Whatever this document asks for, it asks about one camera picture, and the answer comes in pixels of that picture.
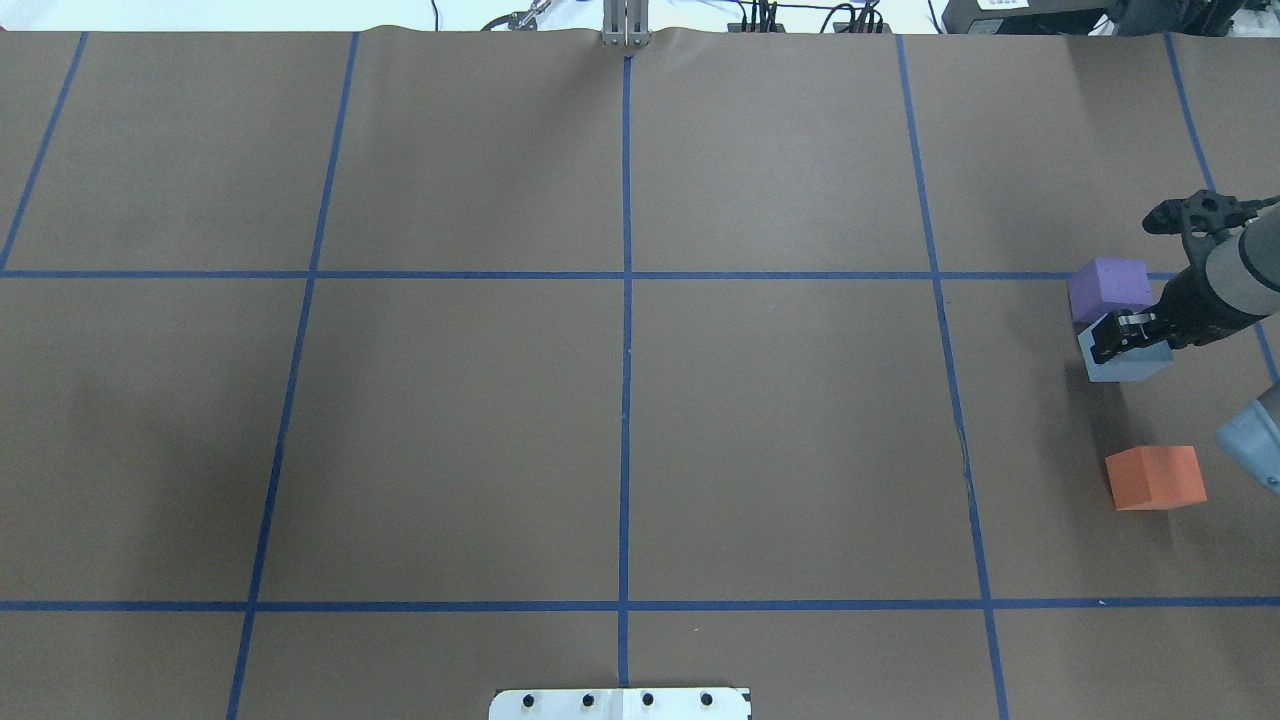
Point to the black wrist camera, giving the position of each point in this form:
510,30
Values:
1204,220

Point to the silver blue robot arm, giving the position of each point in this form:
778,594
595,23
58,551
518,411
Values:
1230,285

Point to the light blue foam block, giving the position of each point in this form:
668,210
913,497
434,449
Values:
1134,364

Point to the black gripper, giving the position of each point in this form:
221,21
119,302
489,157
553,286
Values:
1187,303

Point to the blue tape line lengthwise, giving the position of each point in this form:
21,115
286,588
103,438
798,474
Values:
626,372

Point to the blue tape line crosswise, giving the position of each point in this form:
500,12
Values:
440,275

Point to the orange foam block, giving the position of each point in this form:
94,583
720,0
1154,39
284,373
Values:
1155,478

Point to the purple foam block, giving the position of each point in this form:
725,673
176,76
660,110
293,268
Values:
1106,284

